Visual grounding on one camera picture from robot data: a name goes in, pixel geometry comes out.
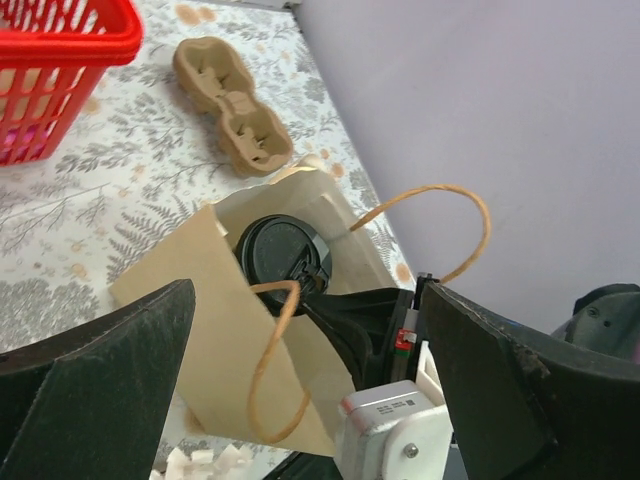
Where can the cardboard cup carrier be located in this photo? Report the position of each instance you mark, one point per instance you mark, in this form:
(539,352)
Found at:
(217,81)

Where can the kraft paper bag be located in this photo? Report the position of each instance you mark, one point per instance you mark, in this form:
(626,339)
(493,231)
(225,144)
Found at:
(249,372)

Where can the red plastic shopping basket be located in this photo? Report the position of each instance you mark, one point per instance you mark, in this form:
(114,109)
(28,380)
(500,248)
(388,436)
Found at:
(53,55)

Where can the black lid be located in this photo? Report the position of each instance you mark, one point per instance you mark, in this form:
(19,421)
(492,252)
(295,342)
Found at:
(281,247)

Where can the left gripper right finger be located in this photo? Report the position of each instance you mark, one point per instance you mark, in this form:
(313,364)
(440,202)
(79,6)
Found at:
(526,405)

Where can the grey cup of straws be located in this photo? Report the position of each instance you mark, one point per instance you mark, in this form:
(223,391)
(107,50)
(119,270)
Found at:
(231,463)

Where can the floral table mat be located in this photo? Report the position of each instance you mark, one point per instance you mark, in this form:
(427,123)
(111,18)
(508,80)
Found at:
(138,160)

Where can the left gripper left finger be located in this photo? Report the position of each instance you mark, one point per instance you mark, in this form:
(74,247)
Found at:
(91,402)

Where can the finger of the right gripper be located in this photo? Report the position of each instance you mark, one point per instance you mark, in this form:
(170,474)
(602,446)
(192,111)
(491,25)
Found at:
(362,328)

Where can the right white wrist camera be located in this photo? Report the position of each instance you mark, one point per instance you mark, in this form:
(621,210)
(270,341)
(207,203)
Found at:
(396,431)

